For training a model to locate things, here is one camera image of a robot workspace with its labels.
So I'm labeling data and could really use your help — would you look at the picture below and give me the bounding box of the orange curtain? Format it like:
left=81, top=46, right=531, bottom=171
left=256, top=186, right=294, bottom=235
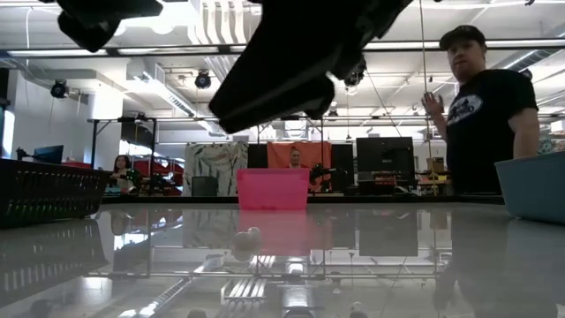
left=267, top=140, right=333, bottom=193

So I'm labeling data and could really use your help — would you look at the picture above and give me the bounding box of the colourful patchwork quilt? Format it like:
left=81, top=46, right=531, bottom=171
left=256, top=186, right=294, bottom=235
left=536, top=137, right=565, bottom=156

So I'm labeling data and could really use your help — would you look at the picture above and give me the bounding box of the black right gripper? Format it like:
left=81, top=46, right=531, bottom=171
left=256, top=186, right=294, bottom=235
left=207, top=0, right=414, bottom=134

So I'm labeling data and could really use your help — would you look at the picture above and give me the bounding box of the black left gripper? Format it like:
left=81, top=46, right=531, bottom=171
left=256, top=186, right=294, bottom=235
left=39, top=0, right=164, bottom=53

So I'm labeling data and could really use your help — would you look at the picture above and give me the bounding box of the white plastic bone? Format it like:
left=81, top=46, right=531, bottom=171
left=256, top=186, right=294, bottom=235
left=231, top=226, right=262, bottom=252

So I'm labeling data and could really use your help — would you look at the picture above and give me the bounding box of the black panel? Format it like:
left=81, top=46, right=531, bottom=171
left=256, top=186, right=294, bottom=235
left=330, top=143, right=357, bottom=193
left=246, top=143, right=269, bottom=169

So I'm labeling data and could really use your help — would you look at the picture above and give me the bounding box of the pink plastic bin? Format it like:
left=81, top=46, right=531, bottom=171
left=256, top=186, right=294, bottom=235
left=236, top=167, right=312, bottom=211

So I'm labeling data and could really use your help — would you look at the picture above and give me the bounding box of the silver ceiling duct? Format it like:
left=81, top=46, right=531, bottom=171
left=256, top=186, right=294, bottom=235
left=284, top=118, right=309, bottom=139

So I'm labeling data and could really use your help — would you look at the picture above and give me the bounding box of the black monitor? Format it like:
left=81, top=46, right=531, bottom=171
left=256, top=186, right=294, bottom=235
left=356, top=136, right=415, bottom=182
left=33, top=144, right=65, bottom=165

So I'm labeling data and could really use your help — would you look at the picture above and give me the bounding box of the black ceiling spotlight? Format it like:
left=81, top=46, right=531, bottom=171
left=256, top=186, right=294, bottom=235
left=194, top=70, right=213, bottom=91
left=343, top=55, right=368, bottom=89
left=49, top=79, right=71, bottom=99

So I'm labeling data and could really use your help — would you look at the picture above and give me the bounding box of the leaf print curtain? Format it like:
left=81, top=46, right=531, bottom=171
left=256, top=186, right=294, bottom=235
left=183, top=141, right=249, bottom=198

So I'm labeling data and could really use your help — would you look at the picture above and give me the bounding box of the black slotted plastic basket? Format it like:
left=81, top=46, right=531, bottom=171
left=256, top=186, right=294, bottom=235
left=0, top=157, right=114, bottom=230

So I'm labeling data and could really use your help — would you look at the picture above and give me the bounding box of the teal plastic bin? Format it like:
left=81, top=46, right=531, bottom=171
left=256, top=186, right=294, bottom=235
left=494, top=151, right=565, bottom=225

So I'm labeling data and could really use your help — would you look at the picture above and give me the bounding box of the cardboard box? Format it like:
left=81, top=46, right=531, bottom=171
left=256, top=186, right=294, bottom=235
left=426, top=156, right=447, bottom=174

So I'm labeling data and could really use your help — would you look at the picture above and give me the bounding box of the person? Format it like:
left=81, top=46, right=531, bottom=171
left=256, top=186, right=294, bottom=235
left=421, top=24, right=542, bottom=195
left=108, top=154, right=142, bottom=195
left=284, top=145, right=306, bottom=170

